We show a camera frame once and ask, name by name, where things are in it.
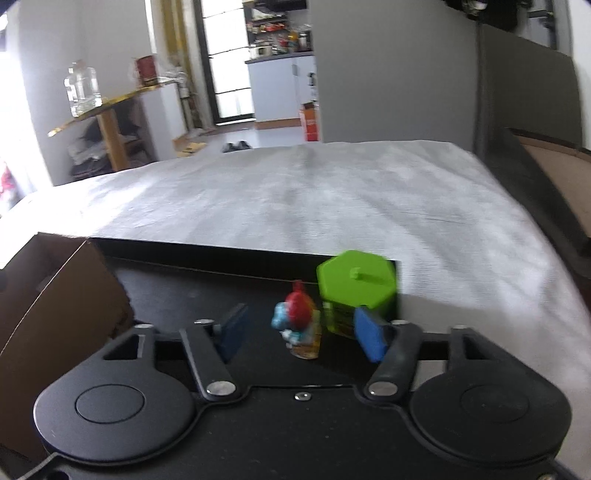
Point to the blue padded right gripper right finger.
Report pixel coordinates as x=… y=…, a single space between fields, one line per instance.
x=393 y=347

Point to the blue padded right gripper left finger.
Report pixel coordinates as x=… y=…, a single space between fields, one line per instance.
x=209 y=346

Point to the green hexagonal container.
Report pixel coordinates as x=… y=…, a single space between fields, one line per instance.
x=355 y=279

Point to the red hat smurf figurine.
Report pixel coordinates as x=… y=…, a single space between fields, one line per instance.
x=299 y=322

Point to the black shallow tray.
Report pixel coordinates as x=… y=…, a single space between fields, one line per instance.
x=171 y=285

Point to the brown cardboard box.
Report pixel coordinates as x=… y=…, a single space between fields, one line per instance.
x=59 y=304

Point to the pair of black slippers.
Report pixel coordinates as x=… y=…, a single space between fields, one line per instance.
x=233 y=147

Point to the yellow slippers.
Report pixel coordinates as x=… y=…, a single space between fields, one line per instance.
x=190 y=148

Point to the round gold side table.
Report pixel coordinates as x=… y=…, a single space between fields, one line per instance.
x=108 y=125

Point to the orange cardboard box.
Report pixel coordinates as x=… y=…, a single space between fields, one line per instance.
x=309 y=121

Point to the white kitchen cabinet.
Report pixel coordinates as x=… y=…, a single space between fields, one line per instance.
x=280 y=87

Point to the dark sofa with wooden panel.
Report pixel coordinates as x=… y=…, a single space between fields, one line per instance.
x=530 y=136

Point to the red tin can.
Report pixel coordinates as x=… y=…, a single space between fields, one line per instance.
x=146 y=71

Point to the clear glass jar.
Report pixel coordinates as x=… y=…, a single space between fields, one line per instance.
x=82 y=89

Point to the black framed glass door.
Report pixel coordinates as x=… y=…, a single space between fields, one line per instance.
x=224 y=50

